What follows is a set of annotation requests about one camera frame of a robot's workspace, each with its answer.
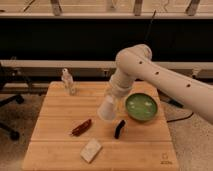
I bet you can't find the clear plastic bottle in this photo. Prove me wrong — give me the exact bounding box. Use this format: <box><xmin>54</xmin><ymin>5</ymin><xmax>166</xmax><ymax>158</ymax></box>
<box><xmin>61</xmin><ymin>68</ymin><xmax>76</xmax><ymax>95</ymax></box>

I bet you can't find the black eraser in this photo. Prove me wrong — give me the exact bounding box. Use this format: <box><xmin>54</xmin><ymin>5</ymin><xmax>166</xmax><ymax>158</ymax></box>
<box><xmin>114</xmin><ymin>120</ymin><xmax>126</xmax><ymax>139</ymax></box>

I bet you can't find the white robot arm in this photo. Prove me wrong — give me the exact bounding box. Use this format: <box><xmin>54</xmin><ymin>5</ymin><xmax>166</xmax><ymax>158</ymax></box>
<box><xmin>109</xmin><ymin>44</ymin><xmax>213</xmax><ymax>124</ymax></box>

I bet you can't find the black office chair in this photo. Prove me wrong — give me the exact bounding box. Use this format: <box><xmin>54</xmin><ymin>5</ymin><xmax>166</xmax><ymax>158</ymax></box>
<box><xmin>0</xmin><ymin>64</ymin><xmax>24</xmax><ymax>141</ymax></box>

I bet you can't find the green ceramic bowl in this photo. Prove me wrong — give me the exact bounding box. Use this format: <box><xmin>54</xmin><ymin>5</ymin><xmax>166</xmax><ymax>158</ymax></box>
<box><xmin>125</xmin><ymin>93</ymin><xmax>158</xmax><ymax>121</ymax></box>

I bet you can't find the black hanging cable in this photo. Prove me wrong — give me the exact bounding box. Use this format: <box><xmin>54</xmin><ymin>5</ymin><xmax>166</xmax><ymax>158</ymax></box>
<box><xmin>143</xmin><ymin>10</ymin><xmax>157</xmax><ymax>46</ymax></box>

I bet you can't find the white sponge block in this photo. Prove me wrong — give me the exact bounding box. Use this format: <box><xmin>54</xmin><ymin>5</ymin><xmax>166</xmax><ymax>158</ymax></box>
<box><xmin>80</xmin><ymin>139</ymin><xmax>102</xmax><ymax>163</ymax></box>

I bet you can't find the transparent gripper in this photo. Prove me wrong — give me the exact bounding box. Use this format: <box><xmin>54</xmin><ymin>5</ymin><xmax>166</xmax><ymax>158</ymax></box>
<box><xmin>105</xmin><ymin>86</ymin><xmax>126</xmax><ymax>113</ymax></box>

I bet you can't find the black floor cable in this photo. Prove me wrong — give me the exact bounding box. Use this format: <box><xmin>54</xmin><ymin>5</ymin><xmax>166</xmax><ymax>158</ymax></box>
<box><xmin>165</xmin><ymin>99</ymin><xmax>195</xmax><ymax>123</ymax></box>

